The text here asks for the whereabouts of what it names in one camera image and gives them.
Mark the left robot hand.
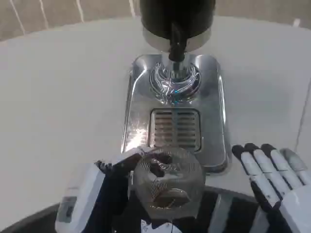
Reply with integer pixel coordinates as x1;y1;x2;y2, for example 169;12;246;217
55;146;176;233

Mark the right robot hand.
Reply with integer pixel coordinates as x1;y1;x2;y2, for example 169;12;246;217
231;143;311;233

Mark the clear ribbed glass cup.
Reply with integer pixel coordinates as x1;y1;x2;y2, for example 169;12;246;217
130;147;206;217

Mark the steel drip tray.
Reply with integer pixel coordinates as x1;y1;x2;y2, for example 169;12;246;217
121;53;232;175

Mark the slotted steel tray grid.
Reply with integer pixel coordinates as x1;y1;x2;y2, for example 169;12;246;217
148;108;203;152

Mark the black dispenser tap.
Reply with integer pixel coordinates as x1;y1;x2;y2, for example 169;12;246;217
168;22;189;62

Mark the black steel drink dispenser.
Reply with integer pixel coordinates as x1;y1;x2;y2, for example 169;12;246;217
138;0;215;53

